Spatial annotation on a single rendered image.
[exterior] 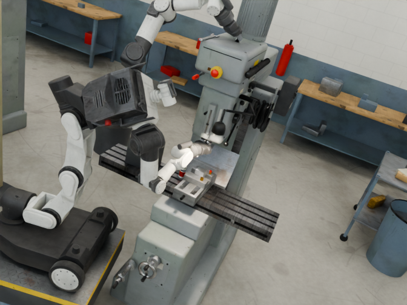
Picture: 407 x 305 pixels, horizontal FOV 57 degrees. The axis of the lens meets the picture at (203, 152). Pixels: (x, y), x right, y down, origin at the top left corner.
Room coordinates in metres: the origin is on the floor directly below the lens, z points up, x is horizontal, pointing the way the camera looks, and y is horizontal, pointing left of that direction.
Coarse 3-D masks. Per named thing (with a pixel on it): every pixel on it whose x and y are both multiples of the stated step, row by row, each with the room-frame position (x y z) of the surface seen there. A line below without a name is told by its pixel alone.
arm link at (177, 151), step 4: (180, 144) 1.87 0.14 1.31; (184, 144) 1.88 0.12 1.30; (188, 144) 1.91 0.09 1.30; (192, 144) 1.93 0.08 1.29; (172, 148) 1.90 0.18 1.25; (176, 148) 1.89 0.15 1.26; (180, 148) 1.86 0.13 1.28; (184, 148) 1.90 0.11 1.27; (188, 148) 1.91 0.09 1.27; (192, 148) 1.92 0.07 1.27; (172, 152) 1.88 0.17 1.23; (176, 152) 1.87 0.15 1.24; (180, 152) 1.86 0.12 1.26; (184, 152) 1.85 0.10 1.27; (196, 152) 1.93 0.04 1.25; (176, 156) 1.87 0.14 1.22; (180, 156) 1.85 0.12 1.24
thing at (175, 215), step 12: (156, 204) 1.89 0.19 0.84; (168, 204) 1.93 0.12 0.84; (180, 204) 1.96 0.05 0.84; (156, 216) 1.87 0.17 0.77; (168, 216) 1.85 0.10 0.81; (180, 216) 1.84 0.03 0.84; (192, 216) 1.87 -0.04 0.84; (204, 216) 1.91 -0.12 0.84; (180, 228) 1.83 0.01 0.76; (192, 228) 1.81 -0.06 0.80; (204, 228) 1.91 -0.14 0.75
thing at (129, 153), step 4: (128, 140) 2.13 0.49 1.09; (128, 144) 2.13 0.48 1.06; (128, 148) 2.13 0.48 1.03; (160, 148) 2.12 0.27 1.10; (128, 152) 2.13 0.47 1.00; (132, 152) 2.12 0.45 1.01; (160, 152) 2.14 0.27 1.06; (128, 156) 2.13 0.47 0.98; (132, 156) 2.12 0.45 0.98; (136, 156) 2.12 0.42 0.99; (140, 156) 2.12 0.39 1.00; (160, 156) 2.17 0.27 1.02; (128, 160) 2.13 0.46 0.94; (132, 160) 2.12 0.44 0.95; (136, 160) 2.12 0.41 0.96; (140, 160) 2.12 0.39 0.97; (160, 160) 2.21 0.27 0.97; (132, 164) 2.12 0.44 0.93; (136, 164) 2.12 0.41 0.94; (140, 164) 2.12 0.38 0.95
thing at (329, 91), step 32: (64, 0) 6.71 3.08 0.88; (32, 32) 6.52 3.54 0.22; (64, 32) 7.05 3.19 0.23; (96, 32) 6.22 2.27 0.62; (160, 32) 6.37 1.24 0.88; (160, 64) 6.56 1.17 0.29; (320, 96) 5.26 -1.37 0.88; (352, 96) 5.77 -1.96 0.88; (288, 128) 5.33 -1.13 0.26; (320, 128) 5.51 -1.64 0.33
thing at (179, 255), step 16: (160, 224) 1.86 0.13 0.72; (208, 224) 2.06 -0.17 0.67; (144, 240) 1.70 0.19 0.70; (160, 240) 1.72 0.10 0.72; (176, 240) 1.76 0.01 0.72; (192, 240) 1.80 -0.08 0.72; (208, 240) 2.30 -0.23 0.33; (144, 256) 1.69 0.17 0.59; (160, 256) 1.67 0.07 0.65; (176, 256) 1.65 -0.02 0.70; (192, 256) 1.86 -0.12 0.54; (160, 272) 1.66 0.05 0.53; (176, 272) 1.64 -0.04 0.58; (192, 272) 2.05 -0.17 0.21; (128, 288) 1.71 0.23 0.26; (144, 288) 1.68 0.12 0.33; (160, 288) 1.66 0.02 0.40; (176, 288) 1.68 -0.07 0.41; (144, 304) 1.67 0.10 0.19; (160, 304) 1.65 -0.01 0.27
